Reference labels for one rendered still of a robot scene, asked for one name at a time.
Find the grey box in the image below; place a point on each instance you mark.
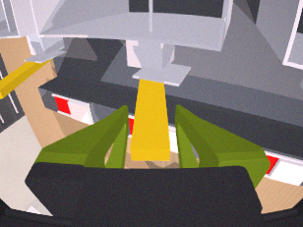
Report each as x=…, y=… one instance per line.
x=144, y=37
x=20, y=23
x=278, y=21

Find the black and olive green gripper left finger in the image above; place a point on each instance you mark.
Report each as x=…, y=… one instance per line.
x=89, y=145

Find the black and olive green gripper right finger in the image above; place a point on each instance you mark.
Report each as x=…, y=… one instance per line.
x=216, y=147

